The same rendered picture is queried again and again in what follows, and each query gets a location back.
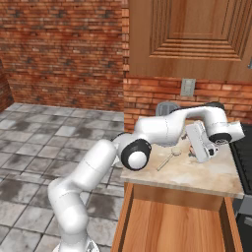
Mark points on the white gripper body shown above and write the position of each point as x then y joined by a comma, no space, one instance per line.
198,141

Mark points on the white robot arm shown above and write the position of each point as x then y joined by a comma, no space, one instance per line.
98,164

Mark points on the open wooden drawer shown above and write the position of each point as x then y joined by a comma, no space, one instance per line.
174,223

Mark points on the reddish brown small object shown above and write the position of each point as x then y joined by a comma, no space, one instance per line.
191,151

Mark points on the black hob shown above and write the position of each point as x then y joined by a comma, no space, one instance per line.
243,157

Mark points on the grey rounded object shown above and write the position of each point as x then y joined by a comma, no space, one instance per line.
165,107

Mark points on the dark grey oven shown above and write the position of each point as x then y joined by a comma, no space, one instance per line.
244,223

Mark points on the grey wall socket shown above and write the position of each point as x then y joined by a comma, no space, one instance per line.
188,87

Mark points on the wooden wall cupboard door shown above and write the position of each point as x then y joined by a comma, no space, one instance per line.
190,36

